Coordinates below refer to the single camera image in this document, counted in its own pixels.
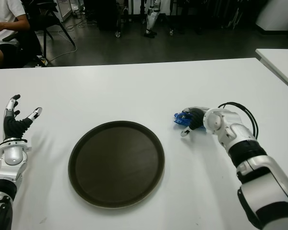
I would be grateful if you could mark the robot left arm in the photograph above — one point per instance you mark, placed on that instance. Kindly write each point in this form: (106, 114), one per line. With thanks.
(13, 154)

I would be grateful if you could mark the seated person white shirt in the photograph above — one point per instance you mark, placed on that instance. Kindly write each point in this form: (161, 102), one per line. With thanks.
(2, 19)

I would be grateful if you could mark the blue Oreo packet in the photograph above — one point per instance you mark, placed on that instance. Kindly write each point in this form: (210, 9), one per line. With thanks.
(181, 119)

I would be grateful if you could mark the black wheeled stand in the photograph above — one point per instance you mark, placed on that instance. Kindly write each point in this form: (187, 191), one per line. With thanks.
(171, 31)

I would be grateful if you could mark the round brown tray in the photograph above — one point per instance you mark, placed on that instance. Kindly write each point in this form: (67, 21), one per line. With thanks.
(116, 165)

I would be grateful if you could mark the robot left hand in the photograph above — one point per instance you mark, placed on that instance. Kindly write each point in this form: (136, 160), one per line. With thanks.
(13, 127)

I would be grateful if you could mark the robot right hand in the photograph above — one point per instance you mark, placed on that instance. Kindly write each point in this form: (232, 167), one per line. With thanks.
(196, 118)

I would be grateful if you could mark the white side table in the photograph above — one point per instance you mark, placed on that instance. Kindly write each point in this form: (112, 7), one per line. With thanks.
(280, 62)

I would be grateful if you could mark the black equipment cart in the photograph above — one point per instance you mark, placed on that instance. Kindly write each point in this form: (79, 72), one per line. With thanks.
(108, 14)

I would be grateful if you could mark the folded silver frame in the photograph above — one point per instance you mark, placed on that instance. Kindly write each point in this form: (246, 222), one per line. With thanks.
(234, 19)

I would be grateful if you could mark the black chair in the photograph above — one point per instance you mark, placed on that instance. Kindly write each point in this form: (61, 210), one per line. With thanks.
(45, 16)

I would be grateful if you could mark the white cabinet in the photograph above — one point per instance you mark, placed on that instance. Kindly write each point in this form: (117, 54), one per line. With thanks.
(276, 14)

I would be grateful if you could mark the white humanoid robot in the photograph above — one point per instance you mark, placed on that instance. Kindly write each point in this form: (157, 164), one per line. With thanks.
(151, 18)

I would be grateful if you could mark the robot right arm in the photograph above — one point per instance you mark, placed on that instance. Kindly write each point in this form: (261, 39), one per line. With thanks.
(218, 122)

